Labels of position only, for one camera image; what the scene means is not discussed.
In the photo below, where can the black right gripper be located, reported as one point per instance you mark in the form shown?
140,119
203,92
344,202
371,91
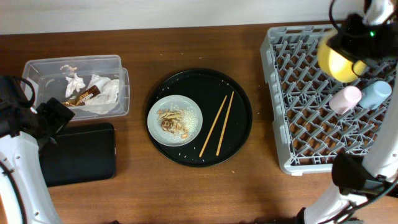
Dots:
341,40

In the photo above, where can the black rectangular tray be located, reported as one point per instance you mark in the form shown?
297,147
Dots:
80,154

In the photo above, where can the clear plastic waste bin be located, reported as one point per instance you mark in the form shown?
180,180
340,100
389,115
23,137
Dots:
49,79

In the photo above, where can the wooden chopstick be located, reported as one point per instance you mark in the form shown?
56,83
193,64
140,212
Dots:
224,125
212,127

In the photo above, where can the small white tissue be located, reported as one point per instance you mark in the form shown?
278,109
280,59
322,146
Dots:
75,83

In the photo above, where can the grey plate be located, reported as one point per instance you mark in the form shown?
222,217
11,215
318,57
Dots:
169,102

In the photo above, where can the large crumpled white paper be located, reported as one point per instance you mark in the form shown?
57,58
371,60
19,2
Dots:
106,100

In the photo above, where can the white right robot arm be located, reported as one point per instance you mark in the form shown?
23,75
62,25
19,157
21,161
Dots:
360,181

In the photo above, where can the gold brown snack wrapper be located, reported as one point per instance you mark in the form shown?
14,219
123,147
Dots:
81,99

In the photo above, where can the light blue cup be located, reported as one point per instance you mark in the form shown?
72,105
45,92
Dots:
375,94

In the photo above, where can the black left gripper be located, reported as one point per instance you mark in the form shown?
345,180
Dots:
61,115

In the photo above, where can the round black serving tray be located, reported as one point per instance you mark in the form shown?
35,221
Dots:
207,88

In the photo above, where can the pink cup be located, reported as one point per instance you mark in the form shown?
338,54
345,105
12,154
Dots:
345,100

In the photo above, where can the yellow-green bowl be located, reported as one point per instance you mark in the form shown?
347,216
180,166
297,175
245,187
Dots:
336,65

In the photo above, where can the grey dishwasher rack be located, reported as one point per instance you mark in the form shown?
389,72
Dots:
308,134

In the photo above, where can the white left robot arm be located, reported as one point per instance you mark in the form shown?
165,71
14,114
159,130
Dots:
25,130

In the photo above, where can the food scraps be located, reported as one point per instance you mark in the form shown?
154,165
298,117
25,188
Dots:
181,123

